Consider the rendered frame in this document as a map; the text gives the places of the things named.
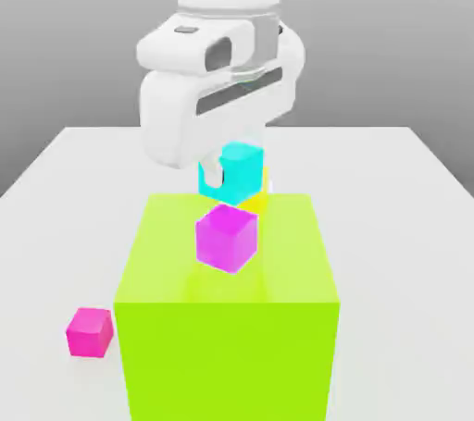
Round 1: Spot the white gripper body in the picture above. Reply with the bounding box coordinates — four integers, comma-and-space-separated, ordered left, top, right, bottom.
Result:
139, 26, 307, 170

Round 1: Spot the small cyan cube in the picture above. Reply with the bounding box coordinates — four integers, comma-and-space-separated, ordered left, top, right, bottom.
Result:
197, 142, 265, 206

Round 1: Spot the small yellow cube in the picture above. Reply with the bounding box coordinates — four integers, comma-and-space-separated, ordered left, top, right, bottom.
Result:
236, 165, 271, 216

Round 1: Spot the small purple cube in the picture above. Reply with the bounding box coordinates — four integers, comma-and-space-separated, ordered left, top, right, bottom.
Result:
194, 203, 259, 275

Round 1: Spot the small pink cube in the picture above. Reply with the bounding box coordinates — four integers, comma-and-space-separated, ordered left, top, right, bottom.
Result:
65, 306, 115, 359

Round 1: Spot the large lime green box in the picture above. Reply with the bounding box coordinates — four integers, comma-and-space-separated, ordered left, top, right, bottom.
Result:
112, 192, 342, 421

